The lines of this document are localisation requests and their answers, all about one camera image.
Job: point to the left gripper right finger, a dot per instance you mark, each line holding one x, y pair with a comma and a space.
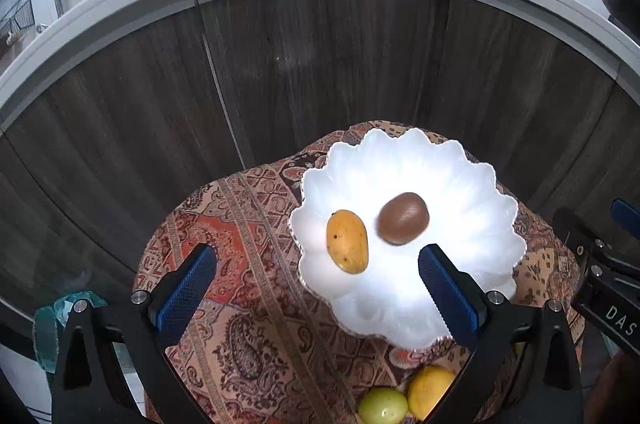
545, 387

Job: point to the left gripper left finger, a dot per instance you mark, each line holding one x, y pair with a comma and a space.
89, 386

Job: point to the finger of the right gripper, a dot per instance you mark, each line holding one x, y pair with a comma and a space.
626, 216
586, 245

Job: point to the brown kiwi fruit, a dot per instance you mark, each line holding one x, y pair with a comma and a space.
402, 219

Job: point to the yellow orange mango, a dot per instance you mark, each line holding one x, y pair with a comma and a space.
347, 242

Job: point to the blue plastic bag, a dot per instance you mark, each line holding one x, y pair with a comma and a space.
49, 323

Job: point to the large yellow lemon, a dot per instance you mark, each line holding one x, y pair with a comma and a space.
426, 389

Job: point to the white scalloped bowl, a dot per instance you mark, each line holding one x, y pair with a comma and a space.
367, 212

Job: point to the patterned paisley tablecloth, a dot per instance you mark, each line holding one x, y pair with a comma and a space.
263, 349

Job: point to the green apple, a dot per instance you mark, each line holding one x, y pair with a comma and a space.
382, 405

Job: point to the dark wood cabinet doors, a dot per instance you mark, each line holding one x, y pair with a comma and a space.
94, 164

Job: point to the black frying pan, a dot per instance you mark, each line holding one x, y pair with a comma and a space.
625, 14

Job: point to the wire dish rack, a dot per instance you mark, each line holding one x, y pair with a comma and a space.
16, 22

